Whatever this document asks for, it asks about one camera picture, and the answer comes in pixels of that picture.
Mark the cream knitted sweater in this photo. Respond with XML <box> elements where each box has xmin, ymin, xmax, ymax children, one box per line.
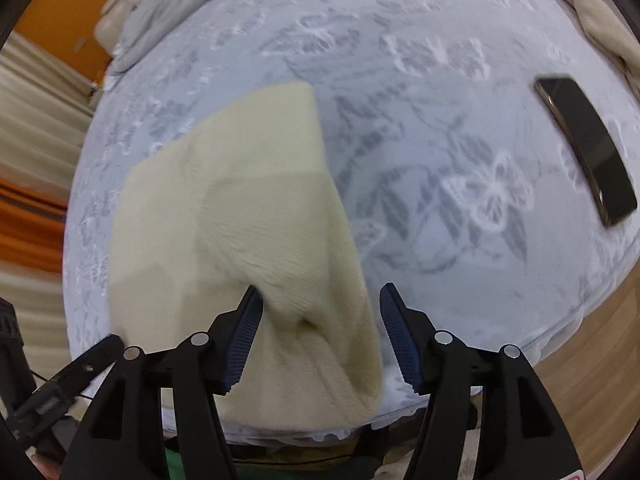
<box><xmin>108</xmin><ymin>82</ymin><xmax>383</xmax><ymax>431</ymax></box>

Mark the cream and orange curtain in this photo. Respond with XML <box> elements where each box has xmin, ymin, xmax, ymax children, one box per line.
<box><xmin>1</xmin><ymin>32</ymin><xmax>93</xmax><ymax>378</ymax></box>

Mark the black smartphone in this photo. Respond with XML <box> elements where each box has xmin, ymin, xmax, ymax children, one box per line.
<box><xmin>534</xmin><ymin>75</ymin><xmax>638</xmax><ymax>228</ymax></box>

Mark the butterfly patterned bed sheet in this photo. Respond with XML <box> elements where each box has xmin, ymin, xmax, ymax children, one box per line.
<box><xmin>63</xmin><ymin>0</ymin><xmax>639</xmax><ymax>362</ymax></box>

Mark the grey rumpled duvet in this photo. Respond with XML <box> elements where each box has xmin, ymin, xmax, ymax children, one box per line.
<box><xmin>110</xmin><ymin>0</ymin><xmax>210</xmax><ymax>75</ymax></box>

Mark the beige garment on bed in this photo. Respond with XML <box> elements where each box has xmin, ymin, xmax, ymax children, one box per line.
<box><xmin>564</xmin><ymin>0</ymin><xmax>640</xmax><ymax>98</ymax></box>

